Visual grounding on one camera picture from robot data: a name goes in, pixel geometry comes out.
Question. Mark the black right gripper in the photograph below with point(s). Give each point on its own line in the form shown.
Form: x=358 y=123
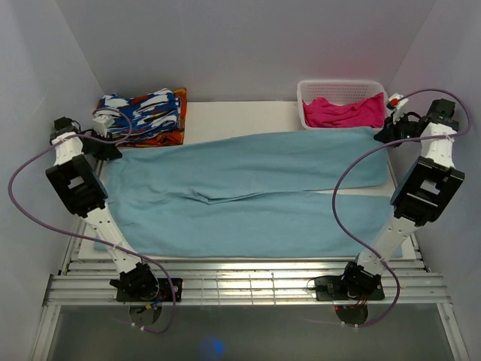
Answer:
x=388 y=133

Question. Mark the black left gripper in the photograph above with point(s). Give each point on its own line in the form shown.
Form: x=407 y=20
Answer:
x=109 y=152

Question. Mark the light blue trousers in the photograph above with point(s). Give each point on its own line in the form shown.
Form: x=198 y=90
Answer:
x=272 y=195

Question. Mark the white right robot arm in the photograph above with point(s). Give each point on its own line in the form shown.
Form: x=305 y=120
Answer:
x=420 y=198

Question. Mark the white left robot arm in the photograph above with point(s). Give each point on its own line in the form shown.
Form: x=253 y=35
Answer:
x=84 y=195

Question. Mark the pink trousers in basket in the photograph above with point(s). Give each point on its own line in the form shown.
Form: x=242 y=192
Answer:
x=369 y=112

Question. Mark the blue white patterned folded trousers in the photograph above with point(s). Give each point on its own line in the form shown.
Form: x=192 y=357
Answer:
x=114 y=105

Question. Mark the orange folded trousers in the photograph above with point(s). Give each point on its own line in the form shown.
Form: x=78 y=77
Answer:
x=158 y=118

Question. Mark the white plastic basket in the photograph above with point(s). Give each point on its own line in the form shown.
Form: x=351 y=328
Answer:
x=336 y=91

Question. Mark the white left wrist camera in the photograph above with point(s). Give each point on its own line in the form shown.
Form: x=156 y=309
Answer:
x=101 y=124

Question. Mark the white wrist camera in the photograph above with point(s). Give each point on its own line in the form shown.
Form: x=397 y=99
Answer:
x=394 y=105
x=101 y=124

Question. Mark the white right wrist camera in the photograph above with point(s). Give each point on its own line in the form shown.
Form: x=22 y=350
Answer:
x=394 y=105

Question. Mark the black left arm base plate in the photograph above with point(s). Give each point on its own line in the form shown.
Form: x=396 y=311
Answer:
x=160 y=291

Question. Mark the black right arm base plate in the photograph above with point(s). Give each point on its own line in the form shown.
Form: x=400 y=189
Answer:
x=327 y=289

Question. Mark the aluminium table edge rail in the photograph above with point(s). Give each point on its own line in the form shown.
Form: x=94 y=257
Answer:
x=242 y=283

